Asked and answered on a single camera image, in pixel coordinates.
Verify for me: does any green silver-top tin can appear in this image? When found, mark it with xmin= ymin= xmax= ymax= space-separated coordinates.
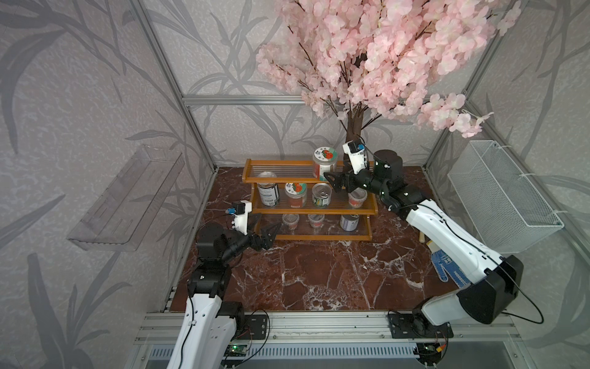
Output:
xmin=312 ymin=183 xmax=332 ymax=208

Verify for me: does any small clear tub pink label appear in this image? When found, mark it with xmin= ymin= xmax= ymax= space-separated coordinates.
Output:
xmin=348 ymin=188 xmax=368 ymax=208

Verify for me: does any tall jar strawberry lid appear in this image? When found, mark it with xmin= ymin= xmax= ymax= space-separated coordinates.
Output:
xmin=313 ymin=146 xmax=337 ymax=181

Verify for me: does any orange wooden three-tier shelf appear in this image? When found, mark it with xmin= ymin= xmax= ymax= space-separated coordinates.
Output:
xmin=242 ymin=159 xmax=378 ymax=241

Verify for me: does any clear jar red label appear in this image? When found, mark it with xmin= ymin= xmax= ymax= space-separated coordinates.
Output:
xmin=284 ymin=182 xmax=307 ymax=208

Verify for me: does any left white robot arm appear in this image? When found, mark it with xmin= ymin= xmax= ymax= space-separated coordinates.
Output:
xmin=167 ymin=214 xmax=282 ymax=368

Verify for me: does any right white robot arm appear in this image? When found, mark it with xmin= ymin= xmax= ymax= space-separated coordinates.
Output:
xmin=324 ymin=141 xmax=524 ymax=326

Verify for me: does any small clear tub red label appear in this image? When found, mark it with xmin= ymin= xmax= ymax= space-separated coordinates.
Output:
xmin=282 ymin=214 xmax=300 ymax=232

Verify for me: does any green white tin can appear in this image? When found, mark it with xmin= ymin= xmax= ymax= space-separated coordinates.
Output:
xmin=257 ymin=171 xmax=280 ymax=207

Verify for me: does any blue white work glove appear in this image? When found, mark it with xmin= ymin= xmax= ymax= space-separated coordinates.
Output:
xmin=427 ymin=241 xmax=470 ymax=288

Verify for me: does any green circuit board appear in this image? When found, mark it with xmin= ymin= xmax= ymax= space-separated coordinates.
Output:
xmin=222 ymin=344 xmax=251 ymax=358

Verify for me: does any pink blossom artificial tree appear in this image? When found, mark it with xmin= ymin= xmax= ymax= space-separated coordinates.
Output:
xmin=257 ymin=0 xmax=522 ymax=140

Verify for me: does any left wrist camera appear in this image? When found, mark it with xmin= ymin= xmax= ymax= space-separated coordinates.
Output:
xmin=226 ymin=200 xmax=252 ymax=235

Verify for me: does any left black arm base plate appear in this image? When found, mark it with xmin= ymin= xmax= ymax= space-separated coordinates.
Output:
xmin=238 ymin=314 xmax=270 ymax=341

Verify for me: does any aluminium front rail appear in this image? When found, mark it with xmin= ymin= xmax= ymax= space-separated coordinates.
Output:
xmin=134 ymin=311 xmax=522 ymax=345

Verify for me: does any clear acrylic wall shelf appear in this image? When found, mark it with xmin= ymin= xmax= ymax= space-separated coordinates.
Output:
xmin=67 ymin=145 xmax=185 ymax=252

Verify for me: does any white wire mesh basket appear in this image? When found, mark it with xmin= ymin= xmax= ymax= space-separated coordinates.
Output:
xmin=448 ymin=140 xmax=564 ymax=254

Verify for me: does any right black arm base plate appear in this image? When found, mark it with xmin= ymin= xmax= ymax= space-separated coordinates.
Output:
xmin=387 ymin=311 xmax=454 ymax=340

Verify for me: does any right circuit board with wires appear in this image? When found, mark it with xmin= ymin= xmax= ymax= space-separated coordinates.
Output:
xmin=413 ymin=343 xmax=447 ymax=368

